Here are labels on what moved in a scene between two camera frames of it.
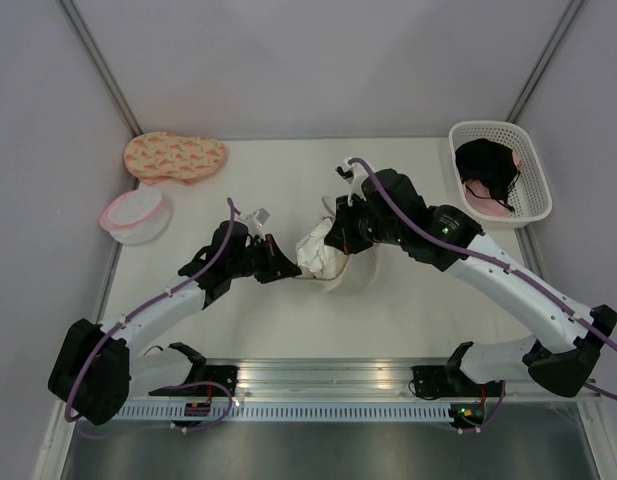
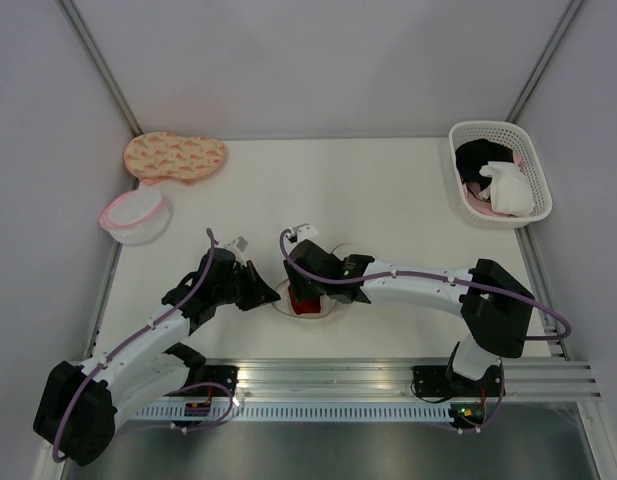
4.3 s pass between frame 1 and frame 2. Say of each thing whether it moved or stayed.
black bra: stayed
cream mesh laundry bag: moved
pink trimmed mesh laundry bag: stayed
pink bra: stayed
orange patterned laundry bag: stayed
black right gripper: moved
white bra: moved
